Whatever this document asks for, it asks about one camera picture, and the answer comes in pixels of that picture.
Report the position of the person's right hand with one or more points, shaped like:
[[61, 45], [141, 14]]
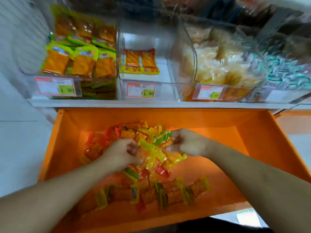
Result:
[[192, 144]]

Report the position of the person's left hand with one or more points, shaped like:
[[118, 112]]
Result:
[[116, 156]]

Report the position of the person's left thumb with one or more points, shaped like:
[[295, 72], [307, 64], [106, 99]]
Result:
[[136, 161]]

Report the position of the person's right thumb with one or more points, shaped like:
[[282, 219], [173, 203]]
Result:
[[173, 149]]

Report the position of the green striped snack packet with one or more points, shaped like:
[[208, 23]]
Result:
[[161, 137]]

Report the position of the person's right forearm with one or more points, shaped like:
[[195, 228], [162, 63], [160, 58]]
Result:
[[257, 181]]

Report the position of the person's left forearm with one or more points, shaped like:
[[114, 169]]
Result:
[[55, 197]]

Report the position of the pile of mixed snack packets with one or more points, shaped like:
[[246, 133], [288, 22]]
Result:
[[167, 189]]

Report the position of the white shelf board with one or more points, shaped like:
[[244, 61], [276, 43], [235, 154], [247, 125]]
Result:
[[155, 104]]

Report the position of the orange plastic bin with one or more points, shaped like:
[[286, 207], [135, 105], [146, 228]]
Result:
[[218, 133]]

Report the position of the red-bordered price tag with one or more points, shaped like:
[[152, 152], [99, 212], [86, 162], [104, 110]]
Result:
[[55, 86], [210, 92], [141, 90]]

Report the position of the person's dark clothing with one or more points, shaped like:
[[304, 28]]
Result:
[[204, 225]]

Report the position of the orange snack packet yellow edge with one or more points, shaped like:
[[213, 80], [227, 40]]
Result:
[[132, 61], [149, 61]]

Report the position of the pile of pale snack packets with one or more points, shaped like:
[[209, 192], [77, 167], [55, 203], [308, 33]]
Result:
[[218, 63]]

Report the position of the clear plastic display bin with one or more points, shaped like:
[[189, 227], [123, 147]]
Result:
[[252, 70], [31, 58], [291, 94], [148, 33]]

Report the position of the stack of orange yellow-top packets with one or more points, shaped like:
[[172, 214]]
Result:
[[83, 59]]

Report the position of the pile of teal white packets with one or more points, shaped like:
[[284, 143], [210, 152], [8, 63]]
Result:
[[284, 71]]

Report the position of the row of dark snack packets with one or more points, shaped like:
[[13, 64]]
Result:
[[199, 7]]

